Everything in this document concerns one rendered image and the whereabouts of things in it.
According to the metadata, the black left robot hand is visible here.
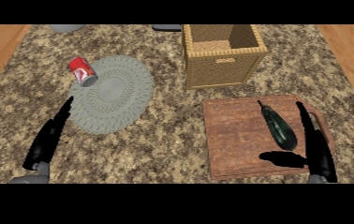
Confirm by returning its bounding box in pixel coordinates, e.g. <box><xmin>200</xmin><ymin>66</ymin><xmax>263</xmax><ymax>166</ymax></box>
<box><xmin>21</xmin><ymin>96</ymin><xmax>76</xmax><ymax>172</ymax></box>

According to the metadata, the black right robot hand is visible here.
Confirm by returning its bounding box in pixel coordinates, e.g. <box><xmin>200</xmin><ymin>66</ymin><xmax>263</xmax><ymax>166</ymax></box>
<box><xmin>259</xmin><ymin>100</ymin><xmax>340</xmax><ymax>184</ymax></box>

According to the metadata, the grey round object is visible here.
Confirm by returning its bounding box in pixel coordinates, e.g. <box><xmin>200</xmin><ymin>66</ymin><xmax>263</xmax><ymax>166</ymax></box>
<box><xmin>48</xmin><ymin>24</ymin><xmax>86</xmax><ymax>34</ymax></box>

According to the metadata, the dark green eggplant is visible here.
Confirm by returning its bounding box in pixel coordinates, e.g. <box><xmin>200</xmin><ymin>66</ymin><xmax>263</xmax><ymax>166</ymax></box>
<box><xmin>256</xmin><ymin>99</ymin><xmax>300</xmax><ymax>152</ymax></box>

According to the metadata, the tan wicker basket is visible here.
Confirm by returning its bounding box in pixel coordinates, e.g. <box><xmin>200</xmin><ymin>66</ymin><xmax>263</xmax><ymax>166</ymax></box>
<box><xmin>182</xmin><ymin>24</ymin><xmax>271</xmax><ymax>90</ymax></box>

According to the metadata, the brown wooden cutting board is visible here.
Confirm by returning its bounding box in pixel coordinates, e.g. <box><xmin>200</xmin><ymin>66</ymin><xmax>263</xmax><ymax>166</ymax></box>
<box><xmin>201</xmin><ymin>95</ymin><xmax>338</xmax><ymax>182</ymax></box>

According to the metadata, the red soda can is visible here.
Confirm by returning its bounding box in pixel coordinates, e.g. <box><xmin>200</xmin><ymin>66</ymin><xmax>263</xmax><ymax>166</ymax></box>
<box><xmin>69</xmin><ymin>56</ymin><xmax>101</xmax><ymax>88</ymax></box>

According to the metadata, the dark grey flat object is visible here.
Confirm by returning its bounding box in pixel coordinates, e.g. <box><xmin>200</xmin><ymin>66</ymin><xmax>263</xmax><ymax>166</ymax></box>
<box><xmin>151</xmin><ymin>24</ymin><xmax>185</xmax><ymax>33</ymax></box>

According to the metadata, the grey round woven placemat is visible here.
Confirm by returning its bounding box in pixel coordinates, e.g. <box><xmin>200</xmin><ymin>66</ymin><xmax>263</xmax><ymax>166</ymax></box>
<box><xmin>69</xmin><ymin>54</ymin><xmax>156</xmax><ymax>136</ymax></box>

